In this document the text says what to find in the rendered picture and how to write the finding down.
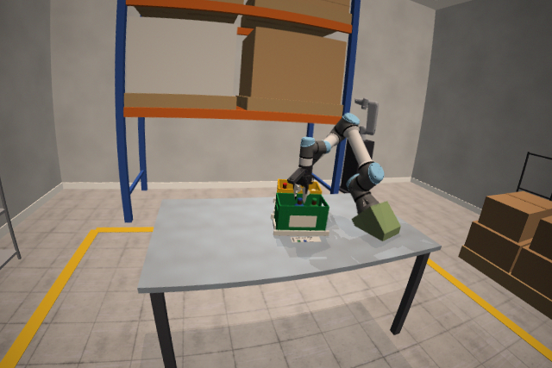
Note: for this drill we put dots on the beige paper pick list strip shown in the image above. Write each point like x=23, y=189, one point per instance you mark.
x=306, y=239

